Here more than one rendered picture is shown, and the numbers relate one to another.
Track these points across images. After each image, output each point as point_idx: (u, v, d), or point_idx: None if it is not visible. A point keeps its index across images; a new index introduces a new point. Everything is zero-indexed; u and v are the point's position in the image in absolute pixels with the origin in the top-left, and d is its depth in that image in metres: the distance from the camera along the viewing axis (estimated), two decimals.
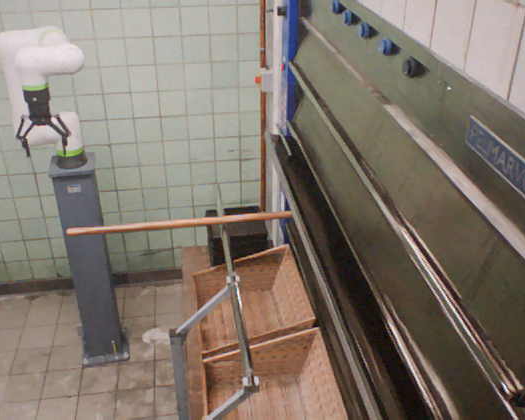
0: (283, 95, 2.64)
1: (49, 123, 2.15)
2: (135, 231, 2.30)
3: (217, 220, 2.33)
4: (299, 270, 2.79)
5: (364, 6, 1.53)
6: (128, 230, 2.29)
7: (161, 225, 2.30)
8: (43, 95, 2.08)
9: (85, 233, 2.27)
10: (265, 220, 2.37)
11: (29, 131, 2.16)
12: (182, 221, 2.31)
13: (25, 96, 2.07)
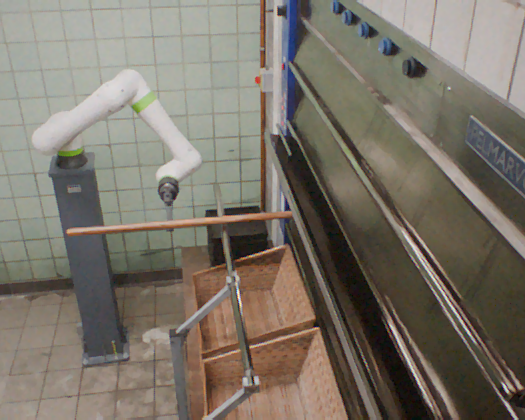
0: (283, 95, 2.64)
1: (164, 194, 2.48)
2: (135, 231, 2.30)
3: (217, 220, 2.33)
4: (299, 270, 2.79)
5: (364, 6, 1.53)
6: (128, 230, 2.29)
7: (161, 225, 2.30)
8: (159, 182, 2.57)
9: (85, 233, 2.27)
10: (265, 220, 2.37)
11: (166, 213, 2.49)
12: (182, 221, 2.31)
13: None
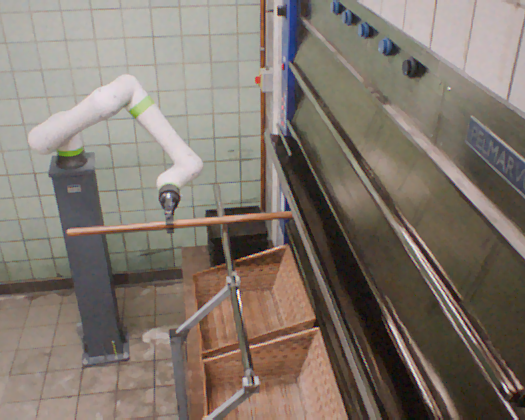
0: (283, 95, 2.64)
1: (165, 205, 2.41)
2: (135, 231, 2.30)
3: (217, 220, 2.33)
4: (299, 270, 2.79)
5: (364, 6, 1.53)
6: (128, 230, 2.29)
7: (161, 225, 2.30)
8: (160, 190, 2.51)
9: (85, 233, 2.27)
10: (265, 220, 2.37)
11: None
12: (182, 221, 2.31)
13: None
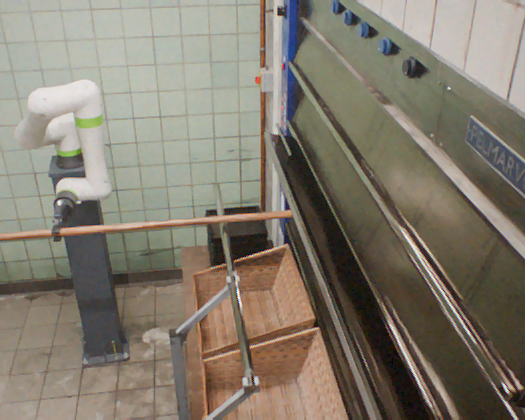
0: (283, 95, 2.64)
1: None
2: (23, 239, 2.24)
3: (108, 228, 2.27)
4: (299, 270, 2.79)
5: (364, 6, 1.53)
6: (15, 238, 2.23)
7: (49, 233, 2.24)
8: (56, 196, 2.44)
9: None
10: (158, 228, 2.31)
11: None
12: (71, 229, 2.25)
13: None
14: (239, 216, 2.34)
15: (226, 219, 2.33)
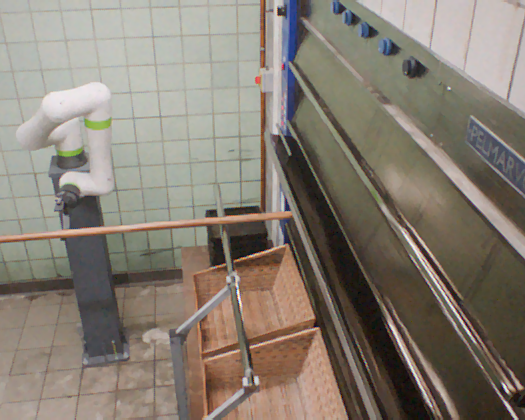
0: (283, 95, 2.64)
1: None
2: (24, 241, 2.25)
3: (108, 230, 2.28)
4: (299, 270, 2.79)
5: (364, 6, 1.53)
6: (16, 240, 2.24)
7: (50, 235, 2.25)
8: (59, 190, 2.50)
9: None
10: (158, 230, 2.31)
11: (63, 221, 2.42)
12: (72, 231, 2.26)
13: None
14: (239, 217, 2.34)
15: (226, 220, 2.34)
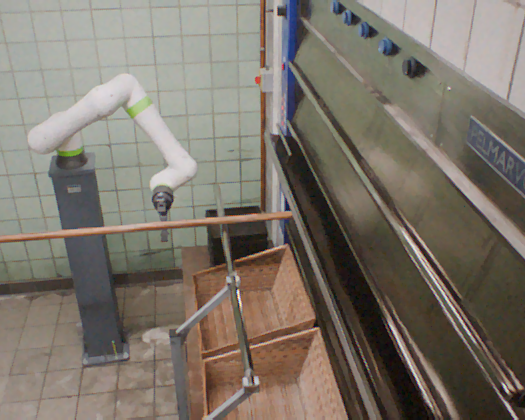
0: (283, 95, 2.64)
1: (158, 203, 2.41)
2: (24, 241, 2.25)
3: (108, 230, 2.28)
4: (299, 270, 2.79)
5: (364, 6, 1.53)
6: (16, 240, 2.24)
7: (50, 235, 2.25)
8: (153, 191, 2.50)
9: None
10: (158, 230, 2.31)
11: None
12: (72, 231, 2.26)
13: None
14: (239, 217, 2.34)
15: (226, 220, 2.34)
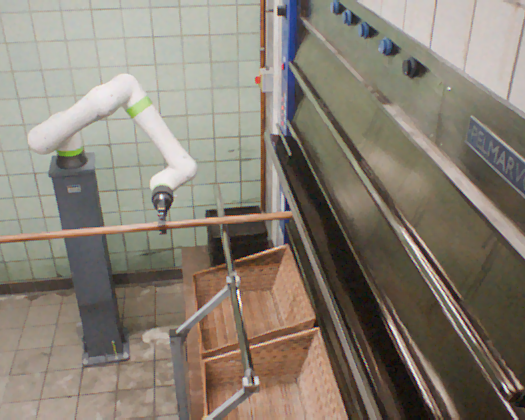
0: (283, 95, 2.64)
1: (157, 206, 2.41)
2: (24, 241, 2.25)
3: (108, 230, 2.28)
4: (299, 270, 2.79)
5: (364, 6, 1.53)
6: (16, 241, 2.24)
7: (50, 235, 2.25)
8: (153, 191, 2.50)
9: None
10: (158, 230, 2.31)
11: None
12: (72, 231, 2.26)
13: None
14: (239, 217, 2.34)
15: (226, 220, 2.33)
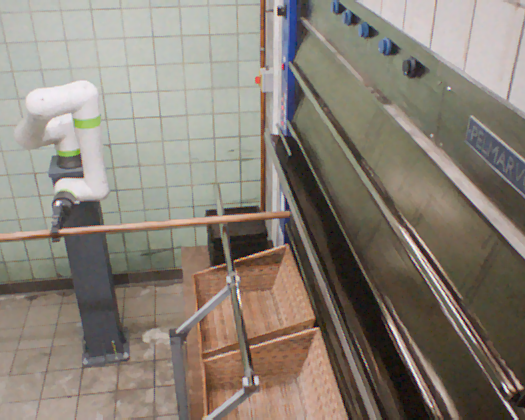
0: (283, 95, 2.64)
1: None
2: None
3: (1, 237, 2.22)
4: (299, 270, 2.79)
5: (364, 6, 1.53)
6: None
7: None
8: (54, 197, 2.44)
9: None
10: (53, 237, 2.25)
11: None
12: None
13: None
14: (137, 224, 2.29)
15: (123, 227, 2.28)
